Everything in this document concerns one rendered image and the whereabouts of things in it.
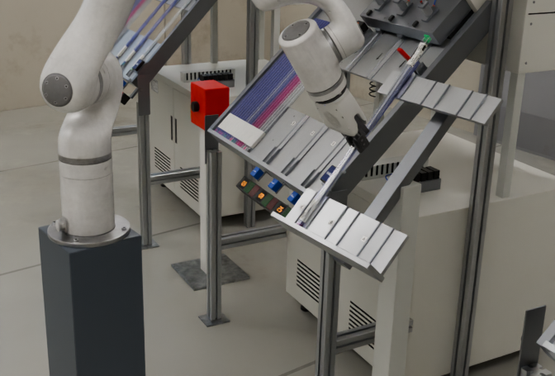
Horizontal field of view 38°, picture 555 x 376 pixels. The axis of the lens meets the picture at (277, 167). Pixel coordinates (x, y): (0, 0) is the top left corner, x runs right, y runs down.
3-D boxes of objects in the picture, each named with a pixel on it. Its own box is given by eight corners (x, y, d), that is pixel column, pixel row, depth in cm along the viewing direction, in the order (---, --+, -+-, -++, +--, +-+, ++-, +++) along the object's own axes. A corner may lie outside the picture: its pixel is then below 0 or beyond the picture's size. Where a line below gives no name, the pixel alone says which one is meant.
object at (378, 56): (419, 105, 215) (410, 92, 212) (296, 59, 269) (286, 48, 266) (495, 15, 218) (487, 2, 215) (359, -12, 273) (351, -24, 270)
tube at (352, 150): (427, 38, 182) (424, 35, 181) (432, 39, 181) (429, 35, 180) (303, 222, 175) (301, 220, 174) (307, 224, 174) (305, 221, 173)
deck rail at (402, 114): (330, 216, 209) (317, 202, 205) (326, 212, 211) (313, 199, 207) (501, 16, 217) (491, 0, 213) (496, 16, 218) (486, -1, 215)
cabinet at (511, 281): (396, 406, 244) (413, 218, 223) (284, 305, 301) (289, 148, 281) (551, 355, 274) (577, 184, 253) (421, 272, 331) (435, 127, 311)
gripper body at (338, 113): (300, 93, 170) (322, 130, 177) (331, 103, 162) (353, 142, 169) (323, 70, 172) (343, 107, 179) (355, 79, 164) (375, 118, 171)
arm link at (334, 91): (296, 88, 168) (301, 98, 170) (323, 97, 162) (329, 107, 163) (322, 62, 171) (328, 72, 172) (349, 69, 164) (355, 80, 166)
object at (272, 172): (326, 213, 211) (310, 197, 207) (220, 144, 265) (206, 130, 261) (329, 209, 211) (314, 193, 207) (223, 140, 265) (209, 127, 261)
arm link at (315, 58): (337, 57, 169) (300, 80, 170) (310, 7, 161) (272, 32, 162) (351, 74, 162) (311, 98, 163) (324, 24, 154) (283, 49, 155)
